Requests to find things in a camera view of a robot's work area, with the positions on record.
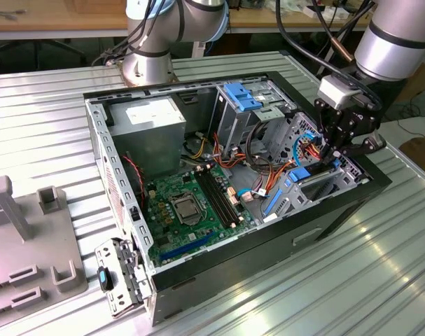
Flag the black latch with blue stripe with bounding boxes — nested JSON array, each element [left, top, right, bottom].
[[97, 266, 114, 292]]

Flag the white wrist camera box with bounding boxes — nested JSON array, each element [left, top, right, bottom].
[[316, 75, 362, 110]]

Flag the blue expansion slot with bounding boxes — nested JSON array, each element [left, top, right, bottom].
[[158, 232, 215, 263]]

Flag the grey plastic parts rack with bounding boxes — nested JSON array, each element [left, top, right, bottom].
[[0, 176, 90, 323]]

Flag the orange red disk power wire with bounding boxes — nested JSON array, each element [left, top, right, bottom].
[[300, 134, 328, 161]]

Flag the green motherboard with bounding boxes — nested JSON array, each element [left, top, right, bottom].
[[144, 163, 259, 267]]

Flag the long wooden desk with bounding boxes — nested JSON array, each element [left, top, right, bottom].
[[0, 0, 372, 40]]

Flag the blue disk data wire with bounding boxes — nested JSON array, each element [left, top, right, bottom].
[[291, 132, 320, 167]]

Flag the copper coloured cable sleeve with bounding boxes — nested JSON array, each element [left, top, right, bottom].
[[330, 36, 356, 63]]

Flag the orange red wire bundle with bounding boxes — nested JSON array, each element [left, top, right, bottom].
[[211, 132, 297, 206]]

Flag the black open PC case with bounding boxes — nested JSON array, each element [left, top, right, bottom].
[[83, 71, 393, 328]]

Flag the black cable bundle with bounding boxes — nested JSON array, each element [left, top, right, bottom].
[[246, 122, 271, 165]]

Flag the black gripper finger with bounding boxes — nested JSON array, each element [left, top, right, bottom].
[[332, 132, 388, 160], [313, 98, 343, 166]]

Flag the hinged metal card bracket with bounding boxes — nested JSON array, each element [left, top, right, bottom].
[[94, 237, 154, 319]]

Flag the short blue board wire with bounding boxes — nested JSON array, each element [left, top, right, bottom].
[[235, 187, 271, 200]]

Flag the black case fan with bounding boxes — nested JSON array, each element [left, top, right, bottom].
[[123, 150, 148, 211]]

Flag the grey metal optical drive cage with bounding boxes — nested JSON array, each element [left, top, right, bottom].
[[211, 78, 299, 160]]

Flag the hard disk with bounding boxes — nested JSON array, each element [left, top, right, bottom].
[[264, 159, 341, 215]]

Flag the CPU socket with silver CPU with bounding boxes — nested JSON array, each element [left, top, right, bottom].
[[168, 195, 204, 227]]

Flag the black RAM slot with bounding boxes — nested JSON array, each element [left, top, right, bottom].
[[199, 165, 238, 227], [195, 167, 235, 228], [207, 162, 244, 222], [203, 164, 241, 224]]

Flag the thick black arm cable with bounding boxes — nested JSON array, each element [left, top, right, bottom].
[[274, 0, 382, 113]]

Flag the yellow black wire bundle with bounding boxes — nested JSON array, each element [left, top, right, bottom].
[[182, 131, 209, 164]]

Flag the blue plastic drive bracket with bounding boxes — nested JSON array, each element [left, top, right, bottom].
[[224, 82, 266, 112]]

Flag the grey power supply box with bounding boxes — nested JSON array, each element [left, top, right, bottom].
[[106, 103, 187, 183]]

